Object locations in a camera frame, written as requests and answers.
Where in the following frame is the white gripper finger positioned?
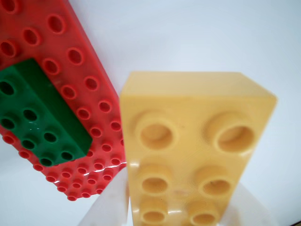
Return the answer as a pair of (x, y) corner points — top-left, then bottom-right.
(220, 183), (268, 226)
(77, 168), (130, 226)

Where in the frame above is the yellow lego brick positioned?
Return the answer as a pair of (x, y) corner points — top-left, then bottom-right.
(119, 71), (278, 226)

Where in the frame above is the green lego brick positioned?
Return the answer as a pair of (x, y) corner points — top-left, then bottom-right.
(0, 58), (93, 168)

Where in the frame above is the red lego baseplate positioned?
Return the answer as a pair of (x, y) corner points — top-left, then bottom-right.
(0, 0), (129, 202)

